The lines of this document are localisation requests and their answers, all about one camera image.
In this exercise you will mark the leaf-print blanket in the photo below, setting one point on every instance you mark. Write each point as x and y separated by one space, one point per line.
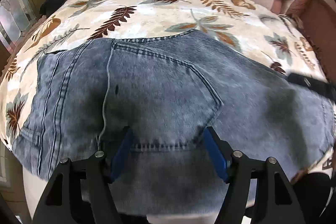
157 11

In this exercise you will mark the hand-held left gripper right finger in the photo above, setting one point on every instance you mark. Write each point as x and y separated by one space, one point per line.
214 155

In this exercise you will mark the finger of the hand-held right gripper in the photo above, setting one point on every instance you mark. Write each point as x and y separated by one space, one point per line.
312 83

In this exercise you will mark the blue denim pants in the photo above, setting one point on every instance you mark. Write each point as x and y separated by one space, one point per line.
157 87

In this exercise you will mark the wooden door with glass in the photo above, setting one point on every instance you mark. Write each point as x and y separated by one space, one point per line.
18 8

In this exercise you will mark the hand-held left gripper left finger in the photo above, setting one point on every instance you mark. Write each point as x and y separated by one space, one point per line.
122 153

